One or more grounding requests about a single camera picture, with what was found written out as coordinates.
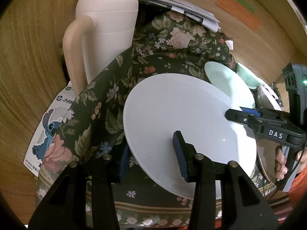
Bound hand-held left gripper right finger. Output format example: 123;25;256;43
173;131;281;230

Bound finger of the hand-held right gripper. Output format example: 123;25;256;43
239;107;289;121
225;109;255;126

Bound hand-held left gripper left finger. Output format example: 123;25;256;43
27;146;131;230

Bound light green plate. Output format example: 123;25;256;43
204;62;256;111

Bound large white plate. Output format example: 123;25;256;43
123;74;257;200

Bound person's right forearm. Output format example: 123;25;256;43
288;166;307;221

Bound person's right hand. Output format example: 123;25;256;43
275;145;307;181

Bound small white bowl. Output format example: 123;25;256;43
257;84;285;112

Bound white cartoon printed box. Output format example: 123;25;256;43
23;81;77;176

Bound orange paper note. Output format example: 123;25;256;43
215;0;261;31

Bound dark floral cloth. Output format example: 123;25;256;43
36;11;288;230

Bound stack of white papers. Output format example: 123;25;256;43
127;0;221;33

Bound white pitcher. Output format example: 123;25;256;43
62;0;139;94

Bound black cable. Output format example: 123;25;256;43
269;146;307;202

